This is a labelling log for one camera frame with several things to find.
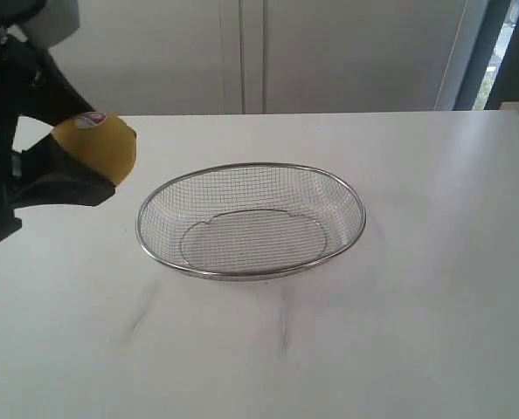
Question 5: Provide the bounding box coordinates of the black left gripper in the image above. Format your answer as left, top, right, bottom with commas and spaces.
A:
0, 25, 115, 242

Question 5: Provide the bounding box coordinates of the yellow lemon with sticker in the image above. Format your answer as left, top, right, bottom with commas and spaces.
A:
51, 112, 136, 186

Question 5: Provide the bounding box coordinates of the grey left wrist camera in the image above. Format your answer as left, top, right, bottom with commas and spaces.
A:
17, 0, 80, 50

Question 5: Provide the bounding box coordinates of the oval wire mesh basket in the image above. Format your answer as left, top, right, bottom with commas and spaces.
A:
135, 162, 367, 282

